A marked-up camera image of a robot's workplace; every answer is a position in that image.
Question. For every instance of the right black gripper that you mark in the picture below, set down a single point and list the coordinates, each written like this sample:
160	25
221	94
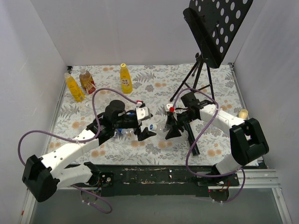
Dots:
178	121

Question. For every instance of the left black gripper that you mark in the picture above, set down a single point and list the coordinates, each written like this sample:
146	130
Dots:
137	125

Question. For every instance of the white blue pocari cap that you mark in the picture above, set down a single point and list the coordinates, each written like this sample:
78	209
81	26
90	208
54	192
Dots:
153	127

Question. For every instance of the clear crushed plastic bottle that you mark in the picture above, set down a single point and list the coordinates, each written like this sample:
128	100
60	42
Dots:
165	132

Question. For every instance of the brown tea bottle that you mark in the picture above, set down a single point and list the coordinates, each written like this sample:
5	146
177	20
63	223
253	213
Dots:
87	81

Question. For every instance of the yellow honey pomelo bottle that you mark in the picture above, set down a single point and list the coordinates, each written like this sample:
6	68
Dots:
74	87

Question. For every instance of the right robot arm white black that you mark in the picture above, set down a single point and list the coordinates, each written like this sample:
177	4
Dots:
247	140

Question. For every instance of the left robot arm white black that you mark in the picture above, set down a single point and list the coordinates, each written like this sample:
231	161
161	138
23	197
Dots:
44	175

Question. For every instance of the blue label crushed water bottle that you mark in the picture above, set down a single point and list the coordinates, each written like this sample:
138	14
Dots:
121	132

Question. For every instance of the tall yellow juice bottle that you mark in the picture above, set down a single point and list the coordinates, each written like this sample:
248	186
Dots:
125	78

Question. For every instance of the black silver microphone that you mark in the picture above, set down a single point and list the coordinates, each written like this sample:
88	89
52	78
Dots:
191	140

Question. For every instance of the floral patterned table mat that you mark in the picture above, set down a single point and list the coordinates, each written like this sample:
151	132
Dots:
155	85

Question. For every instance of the black front base bar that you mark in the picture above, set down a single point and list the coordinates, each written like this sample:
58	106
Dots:
151	180

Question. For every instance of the beige cone object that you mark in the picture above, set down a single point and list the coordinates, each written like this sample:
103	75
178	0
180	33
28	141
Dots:
243	114

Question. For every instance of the black perforated music stand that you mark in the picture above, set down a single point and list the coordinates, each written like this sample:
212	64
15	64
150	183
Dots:
214	24

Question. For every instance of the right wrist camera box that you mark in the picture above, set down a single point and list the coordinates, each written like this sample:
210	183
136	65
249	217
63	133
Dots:
168	108

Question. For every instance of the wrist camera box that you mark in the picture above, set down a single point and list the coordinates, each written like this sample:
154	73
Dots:
143	113
168	108

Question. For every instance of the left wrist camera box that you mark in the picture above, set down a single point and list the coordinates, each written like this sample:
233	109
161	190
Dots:
143	113

